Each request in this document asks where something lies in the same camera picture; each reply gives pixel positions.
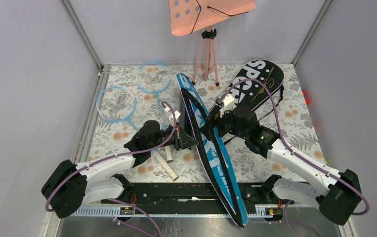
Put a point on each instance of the black sport racket bag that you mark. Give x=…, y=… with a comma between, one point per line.
x=250, y=92

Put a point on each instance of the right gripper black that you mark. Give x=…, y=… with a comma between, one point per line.
x=213, y=121

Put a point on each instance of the blue racket lower left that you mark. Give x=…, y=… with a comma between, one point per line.
x=119, y=107

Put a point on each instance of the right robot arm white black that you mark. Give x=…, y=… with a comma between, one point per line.
x=334, y=193

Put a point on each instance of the blue racket bag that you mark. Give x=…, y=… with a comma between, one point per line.
x=213, y=153

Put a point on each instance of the pink music stand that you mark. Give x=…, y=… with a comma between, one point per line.
x=188, y=16

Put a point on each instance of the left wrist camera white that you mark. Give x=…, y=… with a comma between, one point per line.
x=173, y=114

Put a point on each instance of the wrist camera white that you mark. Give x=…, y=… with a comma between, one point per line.
x=225, y=104
x=173, y=114

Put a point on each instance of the floral table mat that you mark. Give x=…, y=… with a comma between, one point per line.
x=284, y=112

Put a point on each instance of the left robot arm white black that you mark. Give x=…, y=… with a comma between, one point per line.
x=72, y=185

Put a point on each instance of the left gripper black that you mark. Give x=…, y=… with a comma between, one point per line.
x=182, y=139

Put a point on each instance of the blue racket white grip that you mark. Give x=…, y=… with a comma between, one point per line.
x=154, y=77

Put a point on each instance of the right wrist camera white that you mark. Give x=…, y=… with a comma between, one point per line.
x=225, y=104

